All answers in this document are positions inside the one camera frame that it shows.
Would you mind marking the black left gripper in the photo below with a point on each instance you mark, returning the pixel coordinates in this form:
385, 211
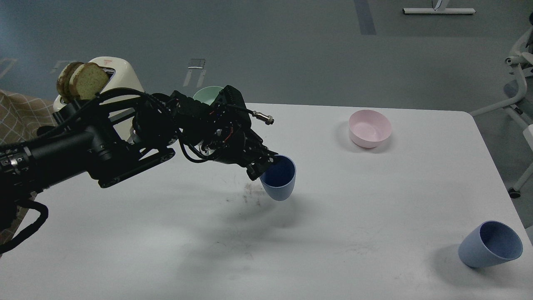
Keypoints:
222, 132

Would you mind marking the blue cup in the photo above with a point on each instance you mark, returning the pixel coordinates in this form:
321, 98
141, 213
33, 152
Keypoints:
279, 179
491, 243

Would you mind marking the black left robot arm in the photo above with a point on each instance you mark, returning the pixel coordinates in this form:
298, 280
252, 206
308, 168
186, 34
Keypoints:
85, 141

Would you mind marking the green bowl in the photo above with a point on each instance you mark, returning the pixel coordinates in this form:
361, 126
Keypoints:
207, 95

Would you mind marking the pink bowl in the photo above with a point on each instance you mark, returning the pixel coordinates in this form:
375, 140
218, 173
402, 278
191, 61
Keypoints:
369, 128

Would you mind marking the cream toaster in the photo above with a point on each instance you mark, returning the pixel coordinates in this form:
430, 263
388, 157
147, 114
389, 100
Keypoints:
121, 74

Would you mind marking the bread slice front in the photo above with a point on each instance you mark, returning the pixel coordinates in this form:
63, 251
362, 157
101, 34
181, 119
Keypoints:
86, 81

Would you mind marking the bread slice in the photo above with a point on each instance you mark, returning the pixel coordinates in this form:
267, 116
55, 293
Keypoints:
86, 81
63, 80

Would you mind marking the bread slice back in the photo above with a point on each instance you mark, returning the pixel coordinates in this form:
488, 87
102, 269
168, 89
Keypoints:
63, 80

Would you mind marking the checkered brown cloth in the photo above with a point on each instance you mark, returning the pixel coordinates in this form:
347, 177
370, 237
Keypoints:
22, 115

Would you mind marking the white stand base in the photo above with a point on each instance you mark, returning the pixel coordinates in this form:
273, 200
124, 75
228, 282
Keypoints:
438, 7

